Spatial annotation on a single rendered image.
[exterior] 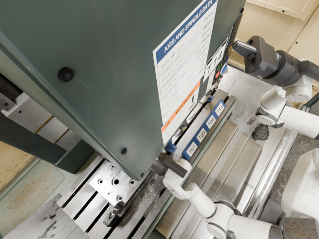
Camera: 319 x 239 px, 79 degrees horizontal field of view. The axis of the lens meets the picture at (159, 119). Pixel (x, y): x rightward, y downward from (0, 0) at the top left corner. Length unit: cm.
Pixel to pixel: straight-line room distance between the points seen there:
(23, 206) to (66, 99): 168
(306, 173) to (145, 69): 74
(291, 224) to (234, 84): 107
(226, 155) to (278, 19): 86
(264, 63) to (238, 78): 106
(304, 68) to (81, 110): 60
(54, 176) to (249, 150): 146
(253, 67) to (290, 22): 79
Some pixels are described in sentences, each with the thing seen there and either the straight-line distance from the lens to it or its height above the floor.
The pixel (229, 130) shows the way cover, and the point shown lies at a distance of 150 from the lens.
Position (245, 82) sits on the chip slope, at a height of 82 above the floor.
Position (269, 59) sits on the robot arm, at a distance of 61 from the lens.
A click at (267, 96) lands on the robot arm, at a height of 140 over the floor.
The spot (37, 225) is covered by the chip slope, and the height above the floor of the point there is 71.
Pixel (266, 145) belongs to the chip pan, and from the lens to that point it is 162.
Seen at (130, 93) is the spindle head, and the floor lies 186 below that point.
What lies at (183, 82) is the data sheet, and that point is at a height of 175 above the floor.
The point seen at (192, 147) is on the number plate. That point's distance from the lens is 118.
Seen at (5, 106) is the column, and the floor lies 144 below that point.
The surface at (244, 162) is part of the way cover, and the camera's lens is 145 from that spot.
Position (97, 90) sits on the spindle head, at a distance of 20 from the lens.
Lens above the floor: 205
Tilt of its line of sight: 62 degrees down
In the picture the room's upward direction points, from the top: 10 degrees counter-clockwise
